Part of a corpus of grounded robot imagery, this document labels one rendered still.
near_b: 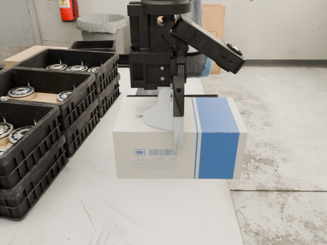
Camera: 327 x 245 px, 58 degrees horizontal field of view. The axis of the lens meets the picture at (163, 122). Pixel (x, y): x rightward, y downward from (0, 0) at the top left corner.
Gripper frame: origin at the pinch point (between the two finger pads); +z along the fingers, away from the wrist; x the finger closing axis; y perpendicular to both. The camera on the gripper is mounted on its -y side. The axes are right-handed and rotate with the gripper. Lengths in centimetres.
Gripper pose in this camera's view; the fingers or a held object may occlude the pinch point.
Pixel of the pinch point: (178, 126)
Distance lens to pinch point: 50.4
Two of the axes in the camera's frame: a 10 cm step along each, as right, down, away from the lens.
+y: -10.0, 0.0, 0.2
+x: -0.1, 5.0, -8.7
